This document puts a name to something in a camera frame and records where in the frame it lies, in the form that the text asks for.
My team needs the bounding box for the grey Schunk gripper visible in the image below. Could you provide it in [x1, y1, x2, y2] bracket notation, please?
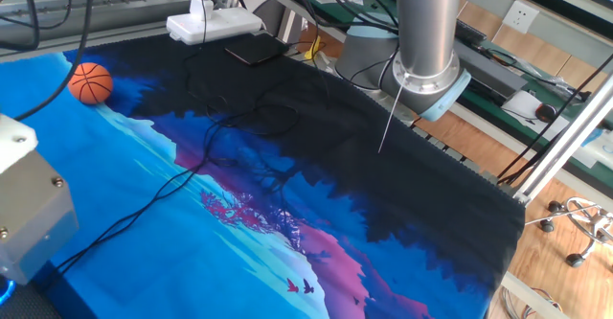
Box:
[0, 148, 80, 285]

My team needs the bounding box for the blue-lit speaker volume knob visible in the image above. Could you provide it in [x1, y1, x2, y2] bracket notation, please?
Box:
[0, 278, 16, 306]

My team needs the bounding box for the black soundbar speaker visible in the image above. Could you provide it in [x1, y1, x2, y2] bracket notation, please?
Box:
[0, 280, 63, 319]

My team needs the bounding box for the small orange basketball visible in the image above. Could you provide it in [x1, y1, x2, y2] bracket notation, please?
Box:
[66, 61, 114, 105]

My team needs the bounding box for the blue landscape print tablecloth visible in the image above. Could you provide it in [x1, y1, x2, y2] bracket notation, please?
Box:
[0, 34, 527, 319]

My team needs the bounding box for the white power strip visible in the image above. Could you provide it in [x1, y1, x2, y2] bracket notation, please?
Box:
[166, 6, 263, 46]

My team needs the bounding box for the white charger plug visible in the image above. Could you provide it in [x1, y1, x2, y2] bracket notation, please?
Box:
[189, 0, 216, 22]

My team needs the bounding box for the flat black phone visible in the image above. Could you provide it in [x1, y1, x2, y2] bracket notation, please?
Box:
[223, 32, 290, 66]

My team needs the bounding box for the yellow tag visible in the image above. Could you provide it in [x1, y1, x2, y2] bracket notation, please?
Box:
[305, 34, 321, 61]

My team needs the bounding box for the black keyboard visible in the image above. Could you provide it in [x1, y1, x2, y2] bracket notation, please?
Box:
[454, 19, 488, 48]

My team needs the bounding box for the black computer mouse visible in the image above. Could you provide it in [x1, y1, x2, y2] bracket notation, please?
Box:
[534, 103, 558, 124]

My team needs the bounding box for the chrome chair base with castors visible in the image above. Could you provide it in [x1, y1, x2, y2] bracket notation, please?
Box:
[524, 196, 613, 268]

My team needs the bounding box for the thin black speaker cable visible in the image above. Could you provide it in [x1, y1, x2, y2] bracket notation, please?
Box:
[40, 77, 301, 286]

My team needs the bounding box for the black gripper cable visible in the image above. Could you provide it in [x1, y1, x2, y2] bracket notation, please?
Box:
[0, 0, 73, 52]

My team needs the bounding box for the white cable tie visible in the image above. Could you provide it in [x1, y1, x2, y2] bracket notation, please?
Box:
[376, 72, 411, 154]

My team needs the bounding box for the loose wire bundle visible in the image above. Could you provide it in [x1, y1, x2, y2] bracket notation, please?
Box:
[500, 285, 564, 319]

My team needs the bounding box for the white wall socket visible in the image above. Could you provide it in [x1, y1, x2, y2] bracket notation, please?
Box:
[501, 0, 540, 34]

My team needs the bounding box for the aluminium frame bar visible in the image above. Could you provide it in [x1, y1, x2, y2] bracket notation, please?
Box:
[511, 77, 613, 206]

